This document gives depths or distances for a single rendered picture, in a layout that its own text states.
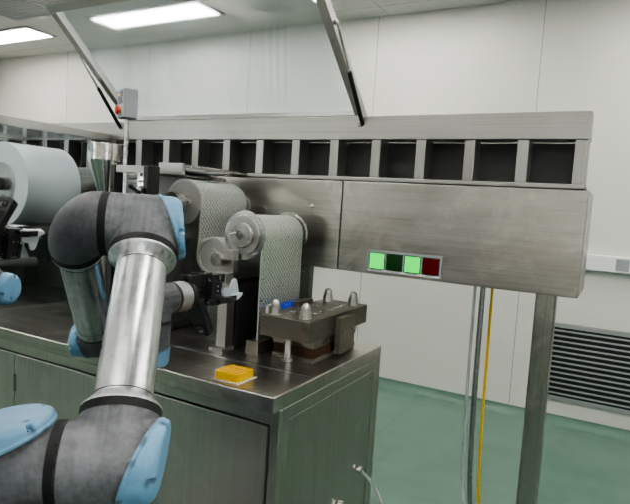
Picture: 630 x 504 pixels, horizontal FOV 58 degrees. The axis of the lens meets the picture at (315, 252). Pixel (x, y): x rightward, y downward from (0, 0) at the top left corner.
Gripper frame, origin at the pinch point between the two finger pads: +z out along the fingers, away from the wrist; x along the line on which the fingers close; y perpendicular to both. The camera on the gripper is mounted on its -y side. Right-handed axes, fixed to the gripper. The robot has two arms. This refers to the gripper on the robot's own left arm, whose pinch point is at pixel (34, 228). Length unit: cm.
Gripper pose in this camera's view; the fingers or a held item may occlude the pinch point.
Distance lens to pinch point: 179.9
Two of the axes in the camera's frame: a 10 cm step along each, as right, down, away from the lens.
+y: -2.0, 9.8, 1.0
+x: 9.6, 2.1, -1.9
